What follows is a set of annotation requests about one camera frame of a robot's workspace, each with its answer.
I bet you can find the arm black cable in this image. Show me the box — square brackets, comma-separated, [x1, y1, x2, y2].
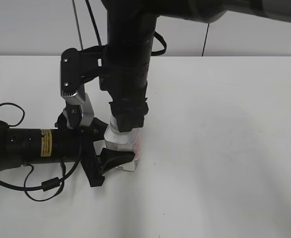
[0, 103, 83, 202]
[84, 0, 168, 57]

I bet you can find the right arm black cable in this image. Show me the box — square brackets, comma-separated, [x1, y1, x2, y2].
[84, 0, 168, 57]

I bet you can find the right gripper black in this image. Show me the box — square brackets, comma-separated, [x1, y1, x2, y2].
[108, 81, 149, 132]

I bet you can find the black wall cable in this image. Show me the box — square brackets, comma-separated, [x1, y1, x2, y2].
[71, 0, 84, 50]
[200, 22, 212, 57]

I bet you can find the white yogurt bottle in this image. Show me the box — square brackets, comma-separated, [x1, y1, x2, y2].
[91, 118, 141, 174]

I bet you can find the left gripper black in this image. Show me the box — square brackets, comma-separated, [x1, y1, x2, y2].
[55, 114, 135, 187]

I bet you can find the left black wall cable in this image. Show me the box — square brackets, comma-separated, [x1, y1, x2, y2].
[71, 0, 84, 50]

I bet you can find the white bottle cap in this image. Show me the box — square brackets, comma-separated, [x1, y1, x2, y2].
[109, 114, 120, 133]

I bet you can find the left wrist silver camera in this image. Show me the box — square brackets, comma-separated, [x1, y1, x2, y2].
[62, 92, 94, 129]

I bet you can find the right black wall cable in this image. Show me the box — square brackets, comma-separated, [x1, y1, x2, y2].
[200, 22, 212, 57]

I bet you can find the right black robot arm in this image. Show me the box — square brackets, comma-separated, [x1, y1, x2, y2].
[103, 0, 291, 132]

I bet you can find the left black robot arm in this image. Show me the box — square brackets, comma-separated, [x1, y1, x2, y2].
[0, 116, 135, 187]

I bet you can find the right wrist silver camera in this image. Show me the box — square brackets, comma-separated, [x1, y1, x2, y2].
[60, 48, 86, 105]

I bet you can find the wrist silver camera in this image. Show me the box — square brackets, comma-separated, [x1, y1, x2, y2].
[62, 92, 94, 129]
[60, 48, 86, 105]

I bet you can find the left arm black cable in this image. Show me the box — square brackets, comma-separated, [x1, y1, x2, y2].
[0, 103, 83, 202]

